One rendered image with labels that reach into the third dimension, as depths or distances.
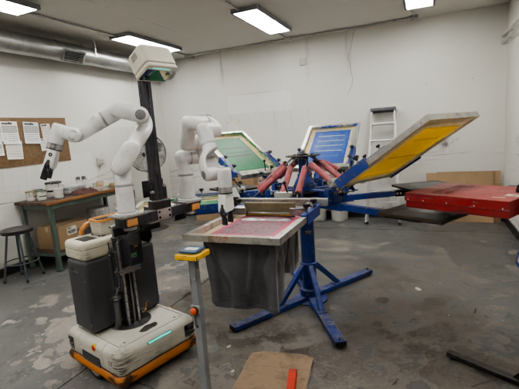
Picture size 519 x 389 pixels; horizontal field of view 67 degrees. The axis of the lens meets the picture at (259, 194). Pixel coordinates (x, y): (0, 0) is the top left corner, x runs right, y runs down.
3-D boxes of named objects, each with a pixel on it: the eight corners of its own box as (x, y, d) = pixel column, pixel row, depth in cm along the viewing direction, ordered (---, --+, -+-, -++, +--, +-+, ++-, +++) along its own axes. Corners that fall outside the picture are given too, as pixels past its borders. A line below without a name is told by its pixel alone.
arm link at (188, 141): (178, 107, 224) (207, 106, 235) (169, 160, 247) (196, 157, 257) (188, 121, 216) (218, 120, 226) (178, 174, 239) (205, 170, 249)
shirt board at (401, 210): (476, 221, 247) (476, 209, 246) (442, 235, 224) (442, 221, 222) (321, 201, 354) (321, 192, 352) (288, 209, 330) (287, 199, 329)
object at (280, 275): (279, 313, 217) (275, 239, 210) (273, 312, 218) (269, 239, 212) (303, 282, 259) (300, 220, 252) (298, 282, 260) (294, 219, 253)
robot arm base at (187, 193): (171, 200, 250) (168, 176, 248) (186, 197, 260) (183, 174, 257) (187, 201, 241) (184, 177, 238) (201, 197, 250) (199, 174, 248)
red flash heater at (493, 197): (551, 207, 216) (551, 186, 214) (517, 223, 189) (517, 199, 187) (443, 197, 265) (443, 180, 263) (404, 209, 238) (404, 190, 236)
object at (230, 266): (279, 316, 215) (273, 241, 208) (208, 307, 233) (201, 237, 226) (280, 313, 218) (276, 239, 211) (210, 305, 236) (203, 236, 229)
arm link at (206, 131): (184, 120, 227) (207, 120, 235) (193, 153, 222) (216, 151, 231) (193, 106, 214) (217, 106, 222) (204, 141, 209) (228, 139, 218)
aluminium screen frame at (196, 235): (279, 245, 198) (279, 238, 197) (182, 241, 221) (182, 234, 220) (318, 212, 269) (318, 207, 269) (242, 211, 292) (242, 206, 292)
